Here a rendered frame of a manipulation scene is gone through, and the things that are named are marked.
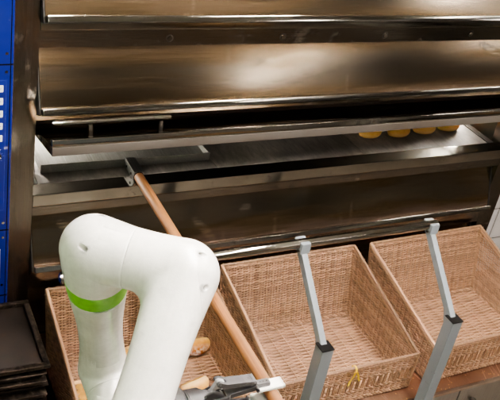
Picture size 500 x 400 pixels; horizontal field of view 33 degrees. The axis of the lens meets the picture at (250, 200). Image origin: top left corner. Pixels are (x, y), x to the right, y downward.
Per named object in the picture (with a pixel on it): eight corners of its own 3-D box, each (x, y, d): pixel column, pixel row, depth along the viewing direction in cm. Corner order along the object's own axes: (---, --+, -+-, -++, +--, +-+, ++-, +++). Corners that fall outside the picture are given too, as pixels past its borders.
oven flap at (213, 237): (31, 270, 251) (28, 205, 246) (482, 207, 333) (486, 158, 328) (35, 274, 247) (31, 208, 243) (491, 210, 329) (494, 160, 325)
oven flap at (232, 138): (51, 156, 217) (32, 132, 233) (549, 118, 299) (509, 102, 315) (51, 148, 216) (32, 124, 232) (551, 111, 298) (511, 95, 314)
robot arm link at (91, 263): (117, 264, 138) (141, 209, 146) (44, 244, 139) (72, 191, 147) (120, 322, 152) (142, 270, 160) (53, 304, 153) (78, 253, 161)
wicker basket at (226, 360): (38, 353, 270) (41, 286, 256) (198, 326, 295) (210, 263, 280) (77, 469, 234) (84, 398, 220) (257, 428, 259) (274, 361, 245)
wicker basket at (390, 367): (205, 325, 296) (217, 262, 282) (339, 300, 322) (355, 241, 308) (267, 425, 261) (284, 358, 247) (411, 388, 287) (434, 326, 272)
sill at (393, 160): (26, 196, 244) (27, 185, 242) (490, 151, 327) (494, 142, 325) (32, 207, 240) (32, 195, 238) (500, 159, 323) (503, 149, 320)
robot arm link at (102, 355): (75, 320, 151) (135, 305, 155) (60, 270, 158) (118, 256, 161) (85, 410, 179) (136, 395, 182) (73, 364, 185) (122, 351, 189)
